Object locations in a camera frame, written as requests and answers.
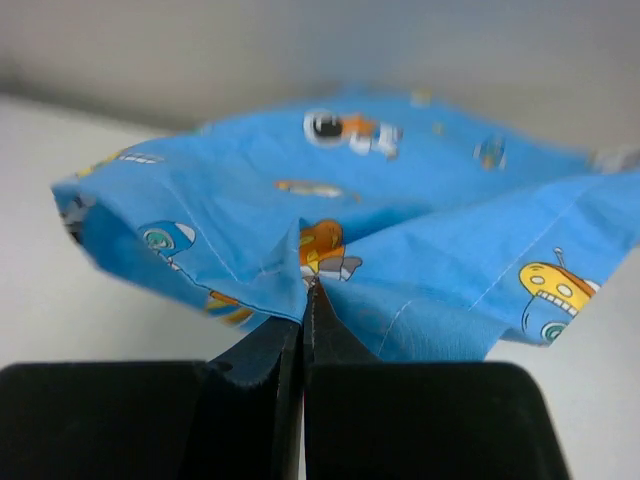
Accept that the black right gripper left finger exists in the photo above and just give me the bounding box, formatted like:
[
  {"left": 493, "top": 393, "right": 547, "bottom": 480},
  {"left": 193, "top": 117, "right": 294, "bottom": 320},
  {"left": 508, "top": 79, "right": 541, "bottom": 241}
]
[{"left": 178, "top": 317, "right": 303, "bottom": 479}]

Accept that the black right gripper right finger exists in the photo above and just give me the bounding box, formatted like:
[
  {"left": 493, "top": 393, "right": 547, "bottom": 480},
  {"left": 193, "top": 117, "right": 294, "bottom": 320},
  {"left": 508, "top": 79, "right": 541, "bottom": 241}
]
[{"left": 303, "top": 283, "right": 390, "bottom": 479}]

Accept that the blue patterned cloth napkin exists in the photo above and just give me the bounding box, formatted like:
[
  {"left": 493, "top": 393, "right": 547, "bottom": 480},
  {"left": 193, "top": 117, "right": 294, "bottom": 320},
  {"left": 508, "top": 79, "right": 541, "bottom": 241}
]
[{"left": 52, "top": 92, "right": 639, "bottom": 361}]

